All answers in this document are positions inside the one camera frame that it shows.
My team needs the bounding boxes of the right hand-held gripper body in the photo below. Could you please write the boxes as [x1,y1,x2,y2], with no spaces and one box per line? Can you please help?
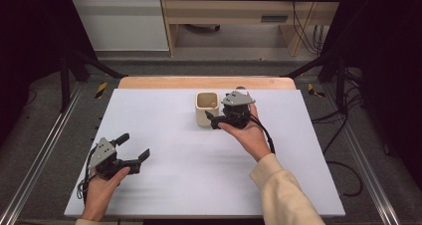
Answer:
[214,90,257,130]

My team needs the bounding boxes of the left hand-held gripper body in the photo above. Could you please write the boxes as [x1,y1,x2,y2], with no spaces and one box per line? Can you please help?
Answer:
[87,136,142,181]

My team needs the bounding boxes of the beige square pen holder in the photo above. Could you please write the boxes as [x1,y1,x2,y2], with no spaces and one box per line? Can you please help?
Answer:
[194,91,221,128]

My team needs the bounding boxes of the person's right hand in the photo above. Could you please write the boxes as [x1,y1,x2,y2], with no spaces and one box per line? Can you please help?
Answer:
[217,93,272,163]

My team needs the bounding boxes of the person's left hand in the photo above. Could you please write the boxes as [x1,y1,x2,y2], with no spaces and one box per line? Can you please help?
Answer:
[80,166,131,223]

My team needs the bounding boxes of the white table sheet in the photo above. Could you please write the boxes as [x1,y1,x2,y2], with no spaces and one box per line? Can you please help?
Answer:
[63,88,346,219]

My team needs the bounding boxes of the yellow-black tape strip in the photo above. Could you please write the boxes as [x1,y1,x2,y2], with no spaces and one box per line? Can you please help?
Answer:
[307,83,326,99]
[94,81,109,101]

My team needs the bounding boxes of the light wooden desk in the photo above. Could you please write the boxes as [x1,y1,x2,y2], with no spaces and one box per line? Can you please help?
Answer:
[157,0,346,58]

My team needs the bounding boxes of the white cabinet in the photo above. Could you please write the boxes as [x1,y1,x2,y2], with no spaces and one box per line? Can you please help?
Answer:
[65,0,170,52]

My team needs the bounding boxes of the black curtain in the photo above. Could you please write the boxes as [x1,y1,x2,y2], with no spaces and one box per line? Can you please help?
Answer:
[0,0,98,149]
[317,0,422,190]

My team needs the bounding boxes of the left hand-held gripper cable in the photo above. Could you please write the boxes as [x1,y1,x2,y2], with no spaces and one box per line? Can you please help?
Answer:
[76,144,100,204]

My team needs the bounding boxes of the hand-held gripper cable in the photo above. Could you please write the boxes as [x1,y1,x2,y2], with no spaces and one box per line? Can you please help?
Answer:
[76,144,100,204]
[248,112,363,197]

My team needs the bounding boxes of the right hand-held gripper cable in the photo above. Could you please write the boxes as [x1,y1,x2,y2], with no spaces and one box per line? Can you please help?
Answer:
[248,112,363,197]

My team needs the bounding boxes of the aluminium floor rail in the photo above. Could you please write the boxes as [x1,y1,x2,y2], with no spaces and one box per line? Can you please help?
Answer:
[321,82,403,225]
[0,82,86,225]

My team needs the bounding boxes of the black frame stand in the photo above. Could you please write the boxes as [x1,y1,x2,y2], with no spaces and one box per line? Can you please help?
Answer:
[281,48,350,115]
[59,48,129,113]

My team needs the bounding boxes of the black floor cables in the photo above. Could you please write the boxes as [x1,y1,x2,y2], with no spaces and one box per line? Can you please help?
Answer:
[311,67,365,156]

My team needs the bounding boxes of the black cables under desk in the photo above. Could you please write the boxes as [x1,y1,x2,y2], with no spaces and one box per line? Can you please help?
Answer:
[288,0,326,56]

